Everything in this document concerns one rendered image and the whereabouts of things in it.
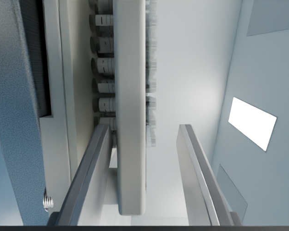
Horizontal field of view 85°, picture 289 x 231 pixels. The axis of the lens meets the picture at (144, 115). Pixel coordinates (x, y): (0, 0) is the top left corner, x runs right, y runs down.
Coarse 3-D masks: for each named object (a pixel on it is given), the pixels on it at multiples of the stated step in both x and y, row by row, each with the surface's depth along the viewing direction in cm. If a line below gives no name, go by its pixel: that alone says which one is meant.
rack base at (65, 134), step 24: (48, 0) 9; (72, 0) 10; (48, 24) 9; (72, 24) 10; (48, 48) 10; (72, 48) 10; (48, 72) 11; (72, 72) 10; (72, 96) 10; (96, 96) 15; (48, 120) 10; (72, 120) 10; (48, 144) 10; (72, 144) 11; (48, 168) 11; (72, 168) 11; (48, 192) 11
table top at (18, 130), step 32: (0, 0) 9; (32, 0) 10; (0, 32) 9; (32, 32) 10; (0, 64) 10; (32, 64) 10; (0, 96) 10; (32, 96) 10; (0, 128) 11; (32, 128) 11; (32, 160) 12; (32, 192) 13; (32, 224) 14; (128, 224) 70
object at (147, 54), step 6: (96, 12) 14; (102, 12) 14; (108, 12) 14; (150, 12) 15; (102, 36) 15; (108, 36) 15; (150, 36) 15; (102, 54) 15; (108, 54) 15; (150, 54) 15; (114, 96) 23; (150, 96) 21; (102, 114) 17; (108, 114) 16; (114, 114) 16; (150, 114) 16
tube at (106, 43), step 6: (90, 42) 13; (96, 42) 13; (102, 42) 13; (108, 42) 13; (150, 42) 13; (156, 42) 13; (96, 48) 13; (102, 48) 13; (108, 48) 13; (150, 48) 13; (156, 48) 13
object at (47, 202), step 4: (44, 192) 11; (44, 196) 11; (44, 200) 11; (48, 200) 11; (52, 200) 11; (44, 204) 11; (48, 204) 11; (52, 204) 11; (44, 208) 11; (48, 208) 11; (52, 208) 11
